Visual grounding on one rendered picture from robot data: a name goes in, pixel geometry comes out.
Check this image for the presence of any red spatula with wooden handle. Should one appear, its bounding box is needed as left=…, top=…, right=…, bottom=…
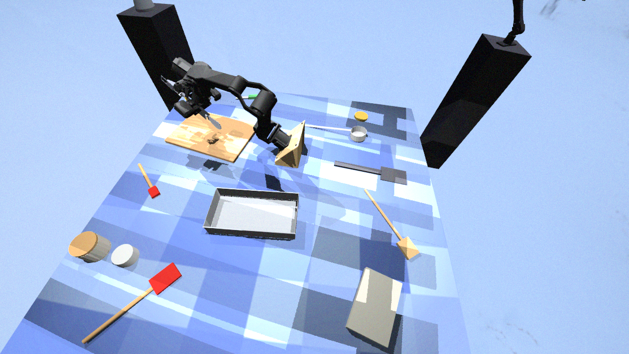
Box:
left=82, top=262, right=182, bottom=344

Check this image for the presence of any yellow flat disc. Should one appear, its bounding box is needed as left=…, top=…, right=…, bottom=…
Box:
left=354, top=111, right=368, bottom=121

